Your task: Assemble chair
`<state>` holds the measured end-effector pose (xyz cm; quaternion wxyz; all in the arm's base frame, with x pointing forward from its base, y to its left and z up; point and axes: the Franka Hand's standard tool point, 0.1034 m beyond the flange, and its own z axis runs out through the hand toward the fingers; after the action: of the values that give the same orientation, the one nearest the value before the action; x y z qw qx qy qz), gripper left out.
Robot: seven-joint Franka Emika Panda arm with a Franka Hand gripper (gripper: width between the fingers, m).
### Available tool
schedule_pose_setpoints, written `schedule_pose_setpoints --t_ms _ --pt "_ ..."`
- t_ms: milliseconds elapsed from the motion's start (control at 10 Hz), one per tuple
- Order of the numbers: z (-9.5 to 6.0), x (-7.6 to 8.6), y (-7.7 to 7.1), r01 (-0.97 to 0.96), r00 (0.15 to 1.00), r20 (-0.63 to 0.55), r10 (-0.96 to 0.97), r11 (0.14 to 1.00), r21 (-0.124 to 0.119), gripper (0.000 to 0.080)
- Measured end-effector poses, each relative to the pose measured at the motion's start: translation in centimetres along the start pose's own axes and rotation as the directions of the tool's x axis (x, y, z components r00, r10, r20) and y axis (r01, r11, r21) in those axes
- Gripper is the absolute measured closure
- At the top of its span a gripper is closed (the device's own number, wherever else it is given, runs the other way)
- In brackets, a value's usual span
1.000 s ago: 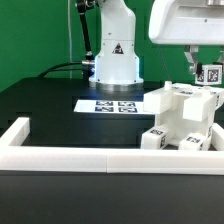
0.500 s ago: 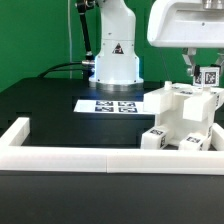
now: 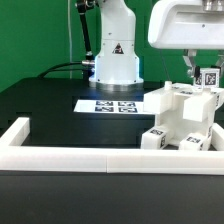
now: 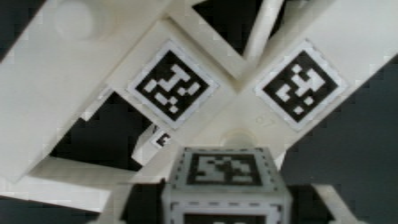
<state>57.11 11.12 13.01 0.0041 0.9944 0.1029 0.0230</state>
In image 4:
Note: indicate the white chair seat part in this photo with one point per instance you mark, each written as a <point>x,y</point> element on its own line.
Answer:
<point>66,183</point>

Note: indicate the small tagged nut cube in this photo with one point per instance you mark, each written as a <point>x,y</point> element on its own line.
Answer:
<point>224,189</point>

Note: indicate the white tagged chair leg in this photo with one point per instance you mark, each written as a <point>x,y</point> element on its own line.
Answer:
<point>152,142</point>

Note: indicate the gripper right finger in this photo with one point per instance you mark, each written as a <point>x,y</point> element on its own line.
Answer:
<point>319,207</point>

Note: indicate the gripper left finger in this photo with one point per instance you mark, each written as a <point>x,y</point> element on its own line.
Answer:
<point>134,204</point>

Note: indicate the white chair back frame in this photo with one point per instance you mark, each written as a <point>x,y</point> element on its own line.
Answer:
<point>136,48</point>

